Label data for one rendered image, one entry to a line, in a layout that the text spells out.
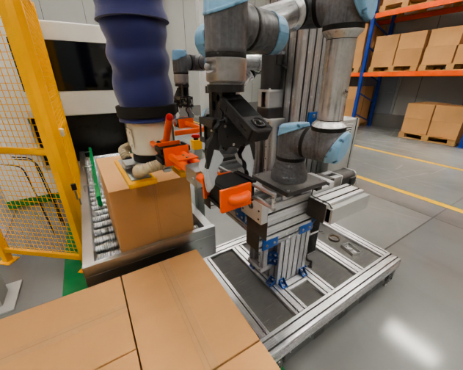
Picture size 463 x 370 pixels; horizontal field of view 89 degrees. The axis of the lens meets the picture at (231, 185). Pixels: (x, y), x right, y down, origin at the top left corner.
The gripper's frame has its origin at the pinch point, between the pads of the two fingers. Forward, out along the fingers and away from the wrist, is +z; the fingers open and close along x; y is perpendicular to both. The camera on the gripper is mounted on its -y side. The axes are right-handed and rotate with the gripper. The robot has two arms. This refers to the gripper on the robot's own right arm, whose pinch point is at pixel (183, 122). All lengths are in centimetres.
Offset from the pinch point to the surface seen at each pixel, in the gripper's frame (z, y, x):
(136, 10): -42, 40, -28
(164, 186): 27.7, 17.9, -20.2
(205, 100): 16, -255, 143
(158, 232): 54, 18, -27
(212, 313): 65, 69, -22
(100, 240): 66, -10, -55
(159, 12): -42, 39, -20
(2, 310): 118, -44, -121
